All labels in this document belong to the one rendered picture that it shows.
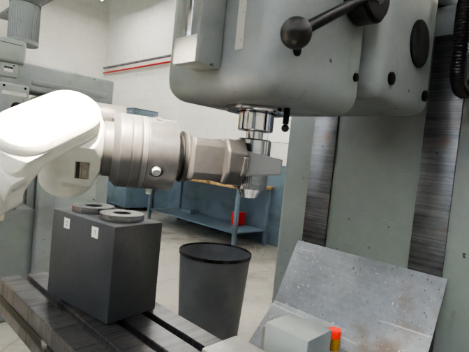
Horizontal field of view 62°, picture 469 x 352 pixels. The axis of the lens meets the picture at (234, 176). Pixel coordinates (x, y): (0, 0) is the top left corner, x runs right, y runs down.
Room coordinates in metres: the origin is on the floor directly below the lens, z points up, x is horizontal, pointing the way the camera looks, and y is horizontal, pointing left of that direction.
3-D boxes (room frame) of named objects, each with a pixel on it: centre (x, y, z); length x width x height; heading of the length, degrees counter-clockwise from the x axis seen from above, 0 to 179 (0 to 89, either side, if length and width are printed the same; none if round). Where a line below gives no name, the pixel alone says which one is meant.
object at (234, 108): (0.53, -0.02, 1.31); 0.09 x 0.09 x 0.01
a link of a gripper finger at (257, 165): (0.50, -0.03, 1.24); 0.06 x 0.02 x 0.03; 111
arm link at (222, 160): (0.50, 0.06, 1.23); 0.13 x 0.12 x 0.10; 21
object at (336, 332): (0.48, -0.14, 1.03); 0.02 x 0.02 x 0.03
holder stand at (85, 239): (0.83, 0.26, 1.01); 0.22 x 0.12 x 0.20; 54
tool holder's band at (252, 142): (0.53, -0.02, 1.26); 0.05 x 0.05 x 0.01
